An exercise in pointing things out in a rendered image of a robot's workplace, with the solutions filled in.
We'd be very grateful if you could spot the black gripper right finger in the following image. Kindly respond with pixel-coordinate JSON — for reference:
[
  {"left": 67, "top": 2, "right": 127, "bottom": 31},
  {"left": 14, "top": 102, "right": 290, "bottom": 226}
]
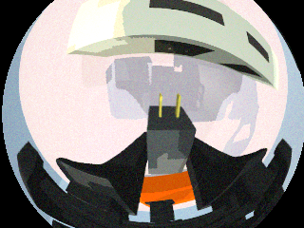
[{"left": 185, "top": 137, "right": 267, "bottom": 210}]

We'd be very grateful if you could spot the black two-prong plug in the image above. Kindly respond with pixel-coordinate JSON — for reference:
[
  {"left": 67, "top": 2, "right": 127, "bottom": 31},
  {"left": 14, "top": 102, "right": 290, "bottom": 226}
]
[{"left": 147, "top": 94, "right": 197, "bottom": 175}]

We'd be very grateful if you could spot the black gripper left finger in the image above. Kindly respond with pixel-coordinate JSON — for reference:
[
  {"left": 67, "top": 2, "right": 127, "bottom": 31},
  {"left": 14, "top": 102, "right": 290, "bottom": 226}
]
[{"left": 56, "top": 132, "right": 147, "bottom": 216}]

